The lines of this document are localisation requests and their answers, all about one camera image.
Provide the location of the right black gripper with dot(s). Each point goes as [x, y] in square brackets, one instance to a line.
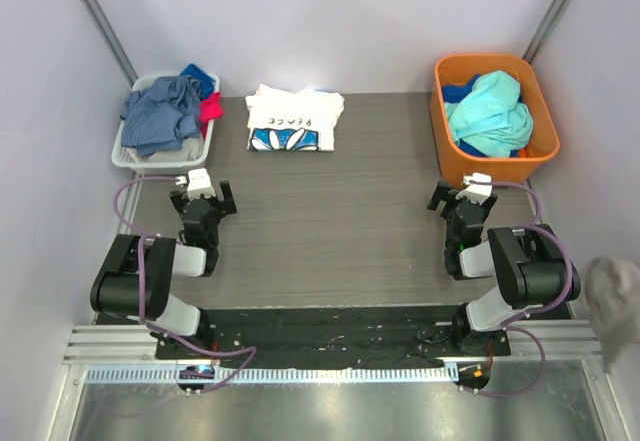
[447, 202]

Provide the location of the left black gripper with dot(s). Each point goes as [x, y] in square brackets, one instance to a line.
[179, 200]

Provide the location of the teal t shirt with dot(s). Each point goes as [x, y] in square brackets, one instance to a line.
[492, 111]

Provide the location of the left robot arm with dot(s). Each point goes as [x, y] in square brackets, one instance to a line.
[134, 280]

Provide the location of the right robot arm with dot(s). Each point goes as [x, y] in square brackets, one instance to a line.
[533, 271]

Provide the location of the orange plastic tub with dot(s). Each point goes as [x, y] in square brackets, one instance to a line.
[544, 143]

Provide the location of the grey garment in basket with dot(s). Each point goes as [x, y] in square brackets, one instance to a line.
[190, 150]

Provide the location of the orange garment in tub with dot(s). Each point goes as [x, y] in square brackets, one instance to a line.
[524, 153]

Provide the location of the white laundry basket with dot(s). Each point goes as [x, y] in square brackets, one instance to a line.
[123, 157]

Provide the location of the red garment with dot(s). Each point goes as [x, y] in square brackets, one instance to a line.
[210, 109]

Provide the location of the blue checked shirt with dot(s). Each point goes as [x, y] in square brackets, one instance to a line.
[162, 116]

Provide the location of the royal blue garment in tub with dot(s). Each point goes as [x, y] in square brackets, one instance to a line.
[452, 92]

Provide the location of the blue garment in basket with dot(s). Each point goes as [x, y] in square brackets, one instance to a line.
[206, 83]

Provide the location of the white printed folded t shirt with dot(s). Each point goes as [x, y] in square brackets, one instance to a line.
[280, 120]

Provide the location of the grey bucket hat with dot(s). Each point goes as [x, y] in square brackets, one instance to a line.
[611, 288]

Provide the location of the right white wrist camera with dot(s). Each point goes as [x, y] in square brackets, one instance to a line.
[477, 188]

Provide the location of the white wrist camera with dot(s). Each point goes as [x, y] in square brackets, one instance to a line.
[197, 183]
[477, 188]

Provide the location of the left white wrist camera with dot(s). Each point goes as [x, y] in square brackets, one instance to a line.
[197, 183]

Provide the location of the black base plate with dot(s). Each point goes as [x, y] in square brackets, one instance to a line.
[330, 338]

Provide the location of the white slotted cable duct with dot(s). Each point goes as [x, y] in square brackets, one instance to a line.
[203, 375]

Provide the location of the aluminium rail frame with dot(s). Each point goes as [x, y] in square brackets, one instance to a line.
[560, 340]

